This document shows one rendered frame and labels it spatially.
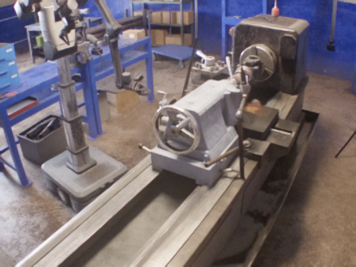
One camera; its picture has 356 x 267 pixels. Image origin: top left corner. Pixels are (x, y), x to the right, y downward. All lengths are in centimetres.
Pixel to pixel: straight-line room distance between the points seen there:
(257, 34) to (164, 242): 168
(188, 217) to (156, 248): 21
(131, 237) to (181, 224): 25
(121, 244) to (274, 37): 172
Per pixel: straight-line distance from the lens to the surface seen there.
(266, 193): 214
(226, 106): 160
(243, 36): 246
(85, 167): 265
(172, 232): 127
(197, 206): 137
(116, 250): 137
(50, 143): 333
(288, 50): 232
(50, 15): 220
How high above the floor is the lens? 176
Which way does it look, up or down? 29 degrees down
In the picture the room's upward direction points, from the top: 2 degrees counter-clockwise
